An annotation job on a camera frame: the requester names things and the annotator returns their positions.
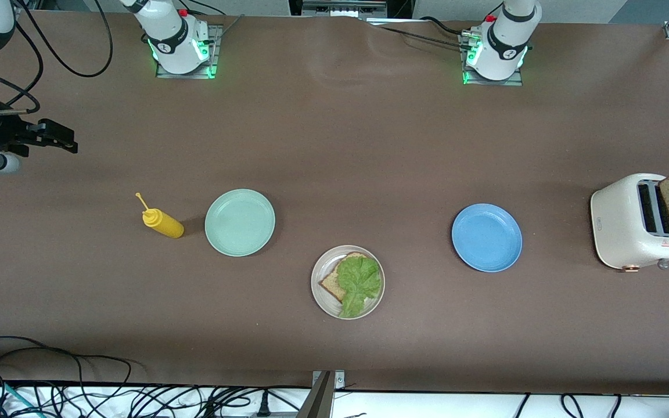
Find white toaster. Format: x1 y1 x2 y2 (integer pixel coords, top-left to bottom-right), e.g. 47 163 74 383
590 173 669 272

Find green plate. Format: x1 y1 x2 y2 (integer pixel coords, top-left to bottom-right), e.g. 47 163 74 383
204 189 276 258

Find black equipment rack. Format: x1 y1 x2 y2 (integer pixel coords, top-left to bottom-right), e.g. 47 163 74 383
288 0 413 18

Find metal corner bracket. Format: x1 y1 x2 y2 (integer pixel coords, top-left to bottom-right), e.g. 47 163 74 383
311 370 346 390

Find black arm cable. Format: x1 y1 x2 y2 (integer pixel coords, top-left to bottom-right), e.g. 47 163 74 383
16 0 114 78
0 22 45 115

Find beige plate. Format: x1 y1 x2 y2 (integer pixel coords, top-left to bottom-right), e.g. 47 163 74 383
310 245 386 320

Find aluminium post profile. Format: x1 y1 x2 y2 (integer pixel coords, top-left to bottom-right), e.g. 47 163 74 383
297 372 335 418

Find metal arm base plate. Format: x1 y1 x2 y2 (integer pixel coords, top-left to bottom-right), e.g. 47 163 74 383
156 23 220 80
461 32 524 88

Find blue plate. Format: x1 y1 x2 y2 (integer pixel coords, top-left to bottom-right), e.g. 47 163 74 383
451 203 523 273

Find black base cable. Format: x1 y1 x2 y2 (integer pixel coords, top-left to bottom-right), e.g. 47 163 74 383
419 16 472 37
376 26 473 51

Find yellow mustard squeeze bottle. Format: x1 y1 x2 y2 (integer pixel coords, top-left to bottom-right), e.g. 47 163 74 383
135 192 185 239

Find long black looped cable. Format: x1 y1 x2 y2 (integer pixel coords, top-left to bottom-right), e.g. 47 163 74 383
0 336 133 418

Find green lettuce leaf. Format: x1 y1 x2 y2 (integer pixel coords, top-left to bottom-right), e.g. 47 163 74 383
334 255 382 319

